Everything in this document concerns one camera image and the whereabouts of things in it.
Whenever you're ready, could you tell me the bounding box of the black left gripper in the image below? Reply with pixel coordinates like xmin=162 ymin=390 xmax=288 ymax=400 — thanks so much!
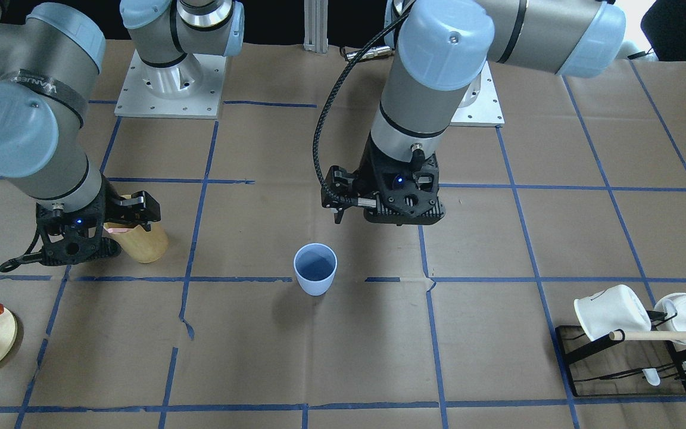
xmin=321 ymin=138 xmax=446 ymax=225

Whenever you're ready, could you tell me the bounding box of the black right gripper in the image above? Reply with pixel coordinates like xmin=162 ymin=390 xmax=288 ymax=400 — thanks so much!
xmin=0 ymin=176 xmax=161 ymax=272

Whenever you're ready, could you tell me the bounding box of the light blue plastic cup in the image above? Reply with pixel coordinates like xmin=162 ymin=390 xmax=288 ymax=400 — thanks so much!
xmin=293 ymin=243 xmax=338 ymax=296

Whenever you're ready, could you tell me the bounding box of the pink chopstick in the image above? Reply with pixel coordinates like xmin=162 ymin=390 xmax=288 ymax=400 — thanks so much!
xmin=103 ymin=222 xmax=137 ymax=235

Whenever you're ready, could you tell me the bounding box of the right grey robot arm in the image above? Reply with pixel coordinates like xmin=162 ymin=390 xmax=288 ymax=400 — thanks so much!
xmin=0 ymin=1 xmax=245 ymax=272

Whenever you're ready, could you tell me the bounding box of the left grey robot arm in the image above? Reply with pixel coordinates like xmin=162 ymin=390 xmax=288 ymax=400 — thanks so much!
xmin=312 ymin=1 xmax=626 ymax=225

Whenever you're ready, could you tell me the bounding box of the white smiley mug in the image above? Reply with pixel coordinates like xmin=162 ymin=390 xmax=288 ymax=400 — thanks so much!
xmin=573 ymin=284 xmax=651 ymax=340

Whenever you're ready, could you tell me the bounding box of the wooden rack rod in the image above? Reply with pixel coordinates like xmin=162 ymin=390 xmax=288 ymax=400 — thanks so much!
xmin=608 ymin=329 xmax=686 ymax=341

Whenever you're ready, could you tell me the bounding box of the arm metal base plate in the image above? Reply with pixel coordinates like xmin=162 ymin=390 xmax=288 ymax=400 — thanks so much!
xmin=450 ymin=63 xmax=506 ymax=128
xmin=114 ymin=52 xmax=229 ymax=120

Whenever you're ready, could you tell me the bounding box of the aluminium frame post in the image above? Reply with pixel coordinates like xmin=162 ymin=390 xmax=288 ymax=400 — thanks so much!
xmin=303 ymin=0 xmax=329 ymax=55

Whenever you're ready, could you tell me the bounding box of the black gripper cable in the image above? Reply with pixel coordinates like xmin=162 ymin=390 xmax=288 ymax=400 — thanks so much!
xmin=313 ymin=6 xmax=415 ymax=191

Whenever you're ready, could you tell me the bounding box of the black wire cup rack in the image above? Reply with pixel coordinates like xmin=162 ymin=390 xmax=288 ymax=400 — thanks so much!
xmin=556 ymin=325 xmax=686 ymax=397

